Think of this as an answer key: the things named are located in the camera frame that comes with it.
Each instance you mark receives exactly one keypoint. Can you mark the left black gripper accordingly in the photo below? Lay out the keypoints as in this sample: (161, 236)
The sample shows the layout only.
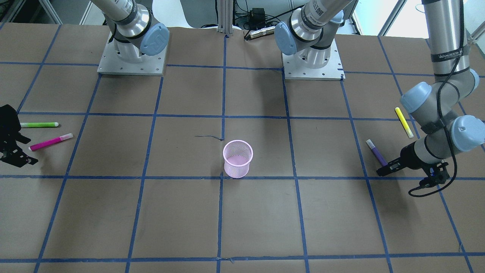
(409, 157)

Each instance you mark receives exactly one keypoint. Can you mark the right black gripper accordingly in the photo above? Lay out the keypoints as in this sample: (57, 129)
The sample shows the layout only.
(8, 122)

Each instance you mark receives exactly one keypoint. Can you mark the purple pen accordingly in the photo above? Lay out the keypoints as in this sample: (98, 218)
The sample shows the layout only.
(377, 154)

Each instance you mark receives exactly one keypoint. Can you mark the pink pen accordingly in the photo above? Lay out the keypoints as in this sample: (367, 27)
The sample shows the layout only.
(50, 142)

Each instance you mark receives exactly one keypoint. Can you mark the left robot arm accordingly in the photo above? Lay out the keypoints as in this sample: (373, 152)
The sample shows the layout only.
(446, 132)

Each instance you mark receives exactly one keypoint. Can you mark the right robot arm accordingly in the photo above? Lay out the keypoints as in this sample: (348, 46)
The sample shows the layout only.
(137, 46)

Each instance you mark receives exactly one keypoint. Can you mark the pink mesh cup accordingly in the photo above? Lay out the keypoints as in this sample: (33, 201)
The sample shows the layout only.
(237, 156)

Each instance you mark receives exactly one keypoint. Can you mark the green pen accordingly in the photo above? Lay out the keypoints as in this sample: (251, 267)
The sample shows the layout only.
(38, 124)

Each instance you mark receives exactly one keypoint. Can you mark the yellow pen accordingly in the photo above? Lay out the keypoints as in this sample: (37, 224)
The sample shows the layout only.
(403, 122)

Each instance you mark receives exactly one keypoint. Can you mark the black power adapter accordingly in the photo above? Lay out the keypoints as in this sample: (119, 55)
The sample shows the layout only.
(257, 15)

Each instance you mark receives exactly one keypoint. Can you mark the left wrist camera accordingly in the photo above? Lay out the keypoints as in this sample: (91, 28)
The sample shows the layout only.
(435, 178)

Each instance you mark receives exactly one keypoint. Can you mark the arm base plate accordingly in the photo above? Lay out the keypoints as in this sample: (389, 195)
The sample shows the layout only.
(122, 58)
(313, 64)

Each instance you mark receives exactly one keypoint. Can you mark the aluminium frame post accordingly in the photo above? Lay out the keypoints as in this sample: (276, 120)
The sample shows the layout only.
(225, 17)

